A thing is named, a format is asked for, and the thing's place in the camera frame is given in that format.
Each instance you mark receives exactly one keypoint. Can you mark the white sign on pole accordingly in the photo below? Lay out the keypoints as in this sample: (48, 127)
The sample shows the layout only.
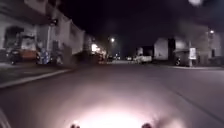
(192, 53)

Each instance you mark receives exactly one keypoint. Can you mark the pale kerb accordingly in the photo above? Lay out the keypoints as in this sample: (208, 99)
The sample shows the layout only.
(36, 78)

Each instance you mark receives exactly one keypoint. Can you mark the grey pavement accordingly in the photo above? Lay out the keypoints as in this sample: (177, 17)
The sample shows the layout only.
(23, 72)

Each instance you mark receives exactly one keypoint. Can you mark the white vehicle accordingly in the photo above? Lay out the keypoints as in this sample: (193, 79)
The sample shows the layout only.
(144, 59)

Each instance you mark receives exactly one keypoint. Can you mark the row of pale buildings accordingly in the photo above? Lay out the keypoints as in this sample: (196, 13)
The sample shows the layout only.
(66, 35)

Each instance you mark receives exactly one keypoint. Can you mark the dark car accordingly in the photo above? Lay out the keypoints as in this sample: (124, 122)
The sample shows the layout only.
(181, 61)

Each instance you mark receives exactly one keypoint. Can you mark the dark asphalt road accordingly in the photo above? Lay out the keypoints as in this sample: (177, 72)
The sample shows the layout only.
(133, 86)

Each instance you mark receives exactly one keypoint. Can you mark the pale building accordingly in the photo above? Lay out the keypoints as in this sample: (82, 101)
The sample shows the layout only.
(200, 41)

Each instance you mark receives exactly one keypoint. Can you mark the robot's own part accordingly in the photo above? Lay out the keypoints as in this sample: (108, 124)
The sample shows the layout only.
(146, 126)
(75, 126)

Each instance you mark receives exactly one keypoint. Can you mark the street lamp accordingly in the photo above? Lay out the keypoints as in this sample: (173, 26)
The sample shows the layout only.
(211, 32)
(112, 40)

